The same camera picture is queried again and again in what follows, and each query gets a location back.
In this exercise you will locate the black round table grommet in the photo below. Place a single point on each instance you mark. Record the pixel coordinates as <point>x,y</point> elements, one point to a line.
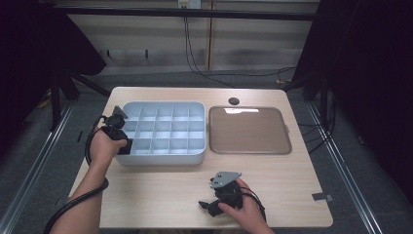
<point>233,101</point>

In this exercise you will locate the black horizontal bar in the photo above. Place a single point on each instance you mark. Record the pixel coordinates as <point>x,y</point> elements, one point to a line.
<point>181,13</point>

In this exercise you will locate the metal floor rail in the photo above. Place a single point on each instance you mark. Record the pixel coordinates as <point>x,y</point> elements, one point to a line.
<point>35,162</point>
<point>341,169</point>

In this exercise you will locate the light blue divided storage box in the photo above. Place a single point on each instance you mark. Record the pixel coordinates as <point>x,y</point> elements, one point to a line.
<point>165,128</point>

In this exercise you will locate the white wall socket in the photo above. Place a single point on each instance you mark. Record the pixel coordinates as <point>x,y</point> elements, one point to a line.
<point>190,3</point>

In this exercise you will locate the person's left hand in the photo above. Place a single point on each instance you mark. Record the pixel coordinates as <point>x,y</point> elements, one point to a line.
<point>102,149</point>

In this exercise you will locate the person's right hand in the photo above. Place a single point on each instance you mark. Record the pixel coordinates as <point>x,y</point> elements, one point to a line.
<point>250,211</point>

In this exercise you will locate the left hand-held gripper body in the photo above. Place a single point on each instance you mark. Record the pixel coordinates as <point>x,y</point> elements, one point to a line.
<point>113,125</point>

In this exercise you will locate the grey tape piece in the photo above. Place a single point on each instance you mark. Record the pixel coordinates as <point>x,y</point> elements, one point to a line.
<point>322,196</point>

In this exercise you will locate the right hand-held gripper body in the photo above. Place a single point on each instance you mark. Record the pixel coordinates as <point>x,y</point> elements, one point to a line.
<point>229,195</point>

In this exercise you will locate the black metal stand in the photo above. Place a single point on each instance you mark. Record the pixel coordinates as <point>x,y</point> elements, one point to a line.
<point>56,107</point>

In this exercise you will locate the black curtain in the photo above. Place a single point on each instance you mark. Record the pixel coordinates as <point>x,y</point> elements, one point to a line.
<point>29,65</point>
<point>373,81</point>

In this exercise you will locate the brown tray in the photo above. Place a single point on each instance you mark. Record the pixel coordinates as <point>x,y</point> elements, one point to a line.
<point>248,133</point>

